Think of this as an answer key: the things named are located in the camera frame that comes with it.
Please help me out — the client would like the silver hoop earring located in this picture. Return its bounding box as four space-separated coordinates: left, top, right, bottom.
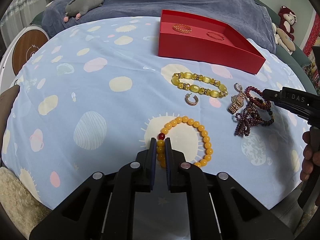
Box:
234 83 243 92

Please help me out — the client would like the yellow green jade bracelet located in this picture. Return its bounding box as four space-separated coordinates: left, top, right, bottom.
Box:
171 71 229 98

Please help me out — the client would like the gold metal watch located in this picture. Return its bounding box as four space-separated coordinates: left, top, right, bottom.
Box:
228 92 246 114

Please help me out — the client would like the red jewelry box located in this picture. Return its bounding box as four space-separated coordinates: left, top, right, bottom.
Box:
158 10 265 74

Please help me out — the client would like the gold bead bracelet in box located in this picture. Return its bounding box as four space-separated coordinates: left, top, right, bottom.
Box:
172 23 193 34

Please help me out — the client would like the right hand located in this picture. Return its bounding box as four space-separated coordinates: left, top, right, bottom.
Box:
300 132 319 181

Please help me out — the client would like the light blue patterned bedsheet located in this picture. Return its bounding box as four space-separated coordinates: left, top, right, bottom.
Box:
2 17 309 208

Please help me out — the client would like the grey plush toy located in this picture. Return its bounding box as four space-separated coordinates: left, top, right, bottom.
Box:
63 0 104 23

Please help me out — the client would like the dark red bead bracelet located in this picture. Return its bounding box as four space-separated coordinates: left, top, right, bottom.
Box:
244 86 272 110

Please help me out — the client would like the red monkey plush toy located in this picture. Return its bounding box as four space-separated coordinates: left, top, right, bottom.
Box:
278 5 297 41

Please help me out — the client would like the purple garnet bead strand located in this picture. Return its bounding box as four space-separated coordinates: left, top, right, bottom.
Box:
234 105 264 137

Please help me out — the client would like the blue grey blanket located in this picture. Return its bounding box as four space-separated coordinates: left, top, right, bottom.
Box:
42 0 276 53

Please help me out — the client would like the sheer white curtain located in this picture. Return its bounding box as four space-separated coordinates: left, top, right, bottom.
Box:
1 0 47 47

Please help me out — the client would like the dark brown gold bead bracelet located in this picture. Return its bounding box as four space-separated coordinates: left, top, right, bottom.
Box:
251 101 275 127

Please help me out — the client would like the orange yellow bead bracelet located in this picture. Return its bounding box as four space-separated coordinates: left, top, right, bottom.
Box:
156 115 213 169

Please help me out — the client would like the thin red bracelet in box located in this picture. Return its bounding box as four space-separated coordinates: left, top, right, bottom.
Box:
206 31 225 41

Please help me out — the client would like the beige plush toy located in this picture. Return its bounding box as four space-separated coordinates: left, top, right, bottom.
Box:
272 23 296 55

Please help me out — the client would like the cream fluffy rug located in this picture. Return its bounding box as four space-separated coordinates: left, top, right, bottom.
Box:
1 167 51 239

